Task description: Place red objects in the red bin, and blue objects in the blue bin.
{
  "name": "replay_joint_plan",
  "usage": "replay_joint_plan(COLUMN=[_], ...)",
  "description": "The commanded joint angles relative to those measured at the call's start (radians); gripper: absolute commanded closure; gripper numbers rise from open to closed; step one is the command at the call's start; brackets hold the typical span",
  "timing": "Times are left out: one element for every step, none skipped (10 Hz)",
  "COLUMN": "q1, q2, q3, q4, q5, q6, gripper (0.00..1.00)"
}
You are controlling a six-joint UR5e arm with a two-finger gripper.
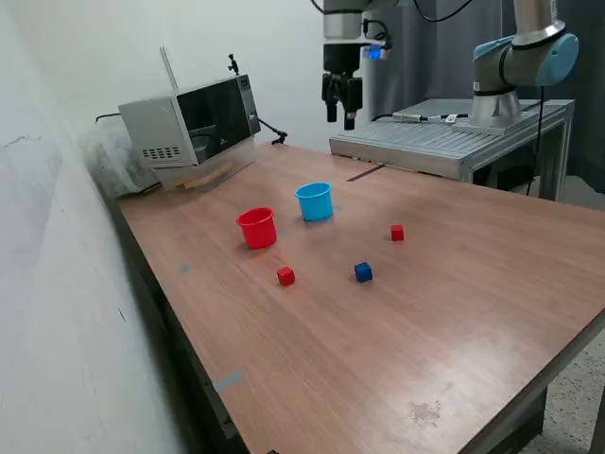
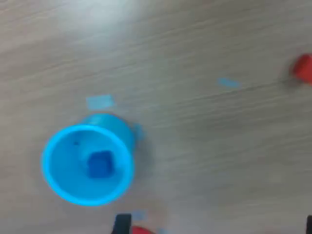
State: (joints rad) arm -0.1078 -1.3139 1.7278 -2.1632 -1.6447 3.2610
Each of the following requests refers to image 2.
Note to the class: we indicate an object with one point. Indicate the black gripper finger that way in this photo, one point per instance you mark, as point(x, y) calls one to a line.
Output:
point(122, 225)
point(309, 226)

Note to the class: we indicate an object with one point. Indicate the red cube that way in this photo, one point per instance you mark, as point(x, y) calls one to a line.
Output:
point(303, 69)

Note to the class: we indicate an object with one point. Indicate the blue cube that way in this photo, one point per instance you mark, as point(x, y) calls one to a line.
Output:
point(100, 164)

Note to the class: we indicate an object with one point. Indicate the blue cup bin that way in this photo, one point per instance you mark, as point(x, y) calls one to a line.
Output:
point(65, 170)

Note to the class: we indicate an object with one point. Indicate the blue tape piece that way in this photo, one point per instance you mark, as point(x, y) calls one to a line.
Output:
point(228, 83)

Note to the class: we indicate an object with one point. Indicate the red cup bin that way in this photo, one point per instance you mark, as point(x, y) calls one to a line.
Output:
point(143, 231)

